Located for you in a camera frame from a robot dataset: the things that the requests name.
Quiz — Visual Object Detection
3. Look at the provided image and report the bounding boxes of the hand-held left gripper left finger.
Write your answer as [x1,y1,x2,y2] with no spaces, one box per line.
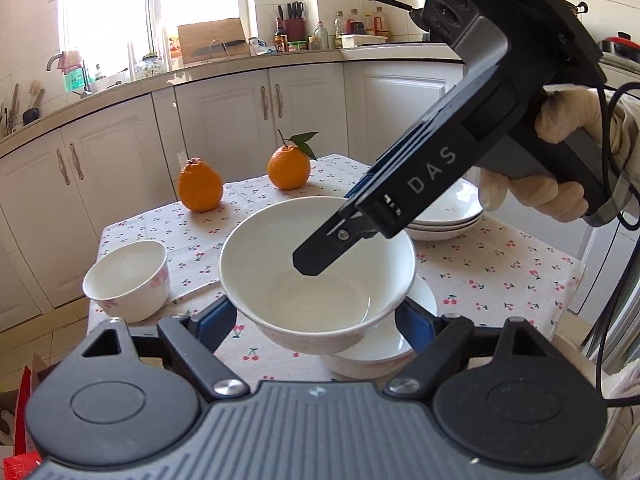
[65,295,251,403]

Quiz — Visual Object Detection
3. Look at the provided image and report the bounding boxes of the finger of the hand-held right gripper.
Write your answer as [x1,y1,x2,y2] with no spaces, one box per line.
[344,87,463,206]
[292,207,382,277]

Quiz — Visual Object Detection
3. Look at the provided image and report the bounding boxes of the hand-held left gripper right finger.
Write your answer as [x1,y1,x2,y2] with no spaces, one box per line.
[382,297,556,403]

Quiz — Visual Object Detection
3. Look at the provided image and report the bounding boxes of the white pink floral bowl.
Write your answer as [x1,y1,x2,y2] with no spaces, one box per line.
[327,275,439,379]
[82,240,169,323]
[219,196,417,356]

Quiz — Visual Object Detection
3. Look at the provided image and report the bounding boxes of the white fruit print plate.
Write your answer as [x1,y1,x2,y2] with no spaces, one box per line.
[405,212,485,242]
[414,180,484,227]

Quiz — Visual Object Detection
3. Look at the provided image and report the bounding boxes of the person's right hand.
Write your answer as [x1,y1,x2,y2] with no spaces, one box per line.
[479,85,608,222]

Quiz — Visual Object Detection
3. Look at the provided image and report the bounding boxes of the orange with green leaf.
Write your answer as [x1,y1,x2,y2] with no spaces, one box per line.
[267,131,320,191]

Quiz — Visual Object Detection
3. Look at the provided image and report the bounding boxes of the cherry print tablecloth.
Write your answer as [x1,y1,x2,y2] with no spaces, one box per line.
[86,154,586,386]

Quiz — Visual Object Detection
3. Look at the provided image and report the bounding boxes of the orange plastic bottle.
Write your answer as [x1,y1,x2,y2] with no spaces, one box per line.
[372,6,392,37]

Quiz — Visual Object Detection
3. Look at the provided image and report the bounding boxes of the red topped appliance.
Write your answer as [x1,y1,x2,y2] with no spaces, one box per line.
[600,31,640,63]

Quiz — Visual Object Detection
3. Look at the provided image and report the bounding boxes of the white rectangular container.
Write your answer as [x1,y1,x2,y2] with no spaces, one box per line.
[340,34,390,50]

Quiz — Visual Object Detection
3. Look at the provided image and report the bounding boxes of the knobbed orange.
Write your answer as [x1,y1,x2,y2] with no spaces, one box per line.
[178,157,223,212]

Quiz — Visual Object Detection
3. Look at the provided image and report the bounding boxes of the red knife block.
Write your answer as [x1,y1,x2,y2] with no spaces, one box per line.
[278,1,307,43]

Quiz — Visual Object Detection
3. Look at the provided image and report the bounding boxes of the white kitchen cabinets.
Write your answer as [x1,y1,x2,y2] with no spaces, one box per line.
[0,57,468,333]

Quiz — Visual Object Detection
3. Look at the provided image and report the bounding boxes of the beige kitchen countertop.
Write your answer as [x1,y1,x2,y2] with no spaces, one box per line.
[0,42,466,156]

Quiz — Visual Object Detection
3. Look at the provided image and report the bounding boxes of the wooden cutting board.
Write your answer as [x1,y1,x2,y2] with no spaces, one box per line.
[177,17,251,66]

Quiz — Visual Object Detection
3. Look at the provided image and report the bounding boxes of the white appliance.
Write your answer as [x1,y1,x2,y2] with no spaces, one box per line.
[565,230,640,376]

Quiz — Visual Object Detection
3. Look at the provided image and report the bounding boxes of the quilted patterned cloth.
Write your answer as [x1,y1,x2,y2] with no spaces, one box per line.
[602,365,640,480]

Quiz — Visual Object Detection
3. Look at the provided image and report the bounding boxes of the red box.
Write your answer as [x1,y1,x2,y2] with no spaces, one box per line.
[0,366,45,480]

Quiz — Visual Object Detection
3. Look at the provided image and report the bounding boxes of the glass jar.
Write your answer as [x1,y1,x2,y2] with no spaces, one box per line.
[132,52,168,81]

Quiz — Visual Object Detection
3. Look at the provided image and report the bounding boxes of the green dish soap bottle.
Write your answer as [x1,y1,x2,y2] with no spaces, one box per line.
[62,62,91,95]

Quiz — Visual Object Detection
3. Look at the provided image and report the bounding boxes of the wooden kitchen utensils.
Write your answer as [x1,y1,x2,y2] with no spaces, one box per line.
[0,81,46,136]

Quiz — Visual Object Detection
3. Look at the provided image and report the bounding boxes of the kitchen window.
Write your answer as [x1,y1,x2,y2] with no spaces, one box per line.
[57,0,256,61]

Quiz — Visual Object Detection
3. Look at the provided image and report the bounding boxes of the black cable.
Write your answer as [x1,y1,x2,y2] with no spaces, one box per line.
[582,82,640,406]

